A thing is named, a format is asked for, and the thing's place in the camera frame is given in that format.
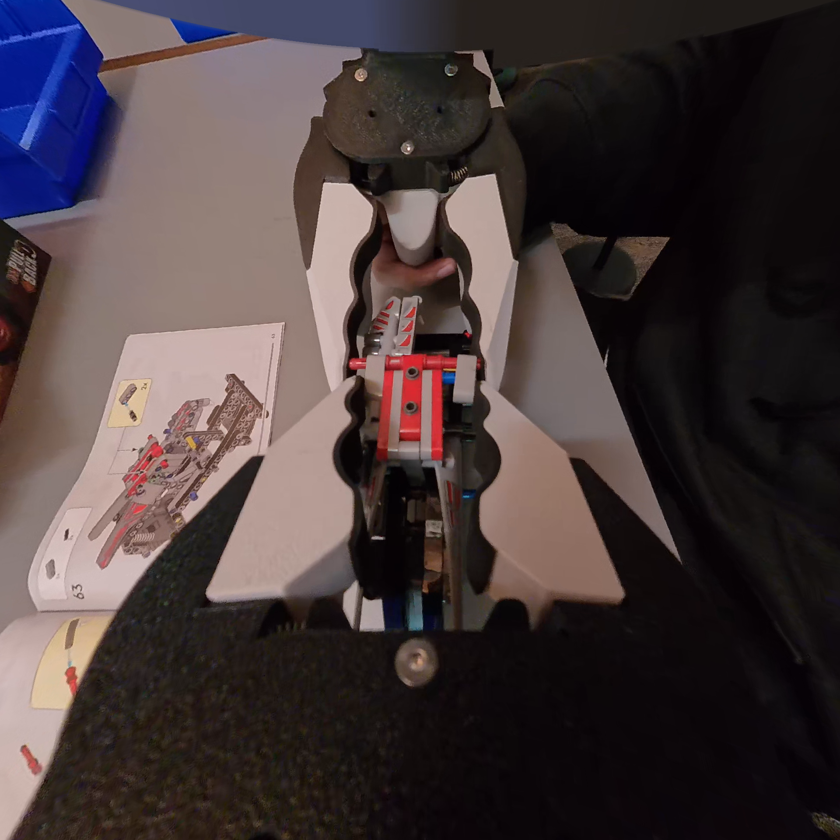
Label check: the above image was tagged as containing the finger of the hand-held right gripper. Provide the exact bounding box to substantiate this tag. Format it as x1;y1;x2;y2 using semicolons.
306;181;379;386
438;172;521;383

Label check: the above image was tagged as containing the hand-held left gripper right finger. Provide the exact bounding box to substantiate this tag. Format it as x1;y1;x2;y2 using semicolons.
468;381;626;631

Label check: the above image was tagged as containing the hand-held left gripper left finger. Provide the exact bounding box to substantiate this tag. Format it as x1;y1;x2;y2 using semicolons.
205;378;368;605

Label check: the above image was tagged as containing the red grey brick truck model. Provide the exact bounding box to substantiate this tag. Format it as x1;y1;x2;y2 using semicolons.
341;295;491;634

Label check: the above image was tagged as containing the person's right forearm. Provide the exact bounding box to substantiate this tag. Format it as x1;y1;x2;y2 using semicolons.
502;20;840;244

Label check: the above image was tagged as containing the grey desk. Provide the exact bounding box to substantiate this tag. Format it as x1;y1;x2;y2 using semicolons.
0;36;680;634

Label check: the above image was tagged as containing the person's right hand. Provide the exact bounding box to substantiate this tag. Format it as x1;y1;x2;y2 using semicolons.
369;231;458;290

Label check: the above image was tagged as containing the open building instruction booklet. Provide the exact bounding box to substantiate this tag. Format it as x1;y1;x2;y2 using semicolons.
0;322;287;821

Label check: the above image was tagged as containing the blue plastic storage bin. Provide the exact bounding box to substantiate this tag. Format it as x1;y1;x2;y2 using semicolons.
0;0;111;221
171;18;235;42

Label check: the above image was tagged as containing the black toy set box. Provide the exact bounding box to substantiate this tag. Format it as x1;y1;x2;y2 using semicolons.
0;220;53;425

